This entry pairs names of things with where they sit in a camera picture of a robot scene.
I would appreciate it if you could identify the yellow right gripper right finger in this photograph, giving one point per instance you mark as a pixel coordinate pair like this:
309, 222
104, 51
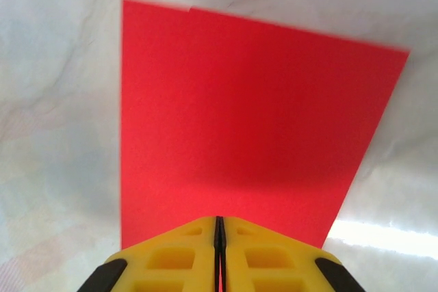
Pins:
273, 264

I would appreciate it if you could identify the red paper sheet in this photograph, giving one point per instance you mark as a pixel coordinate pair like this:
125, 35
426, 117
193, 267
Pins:
239, 117

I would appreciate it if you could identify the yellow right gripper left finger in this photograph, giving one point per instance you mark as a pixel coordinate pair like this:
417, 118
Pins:
164, 264

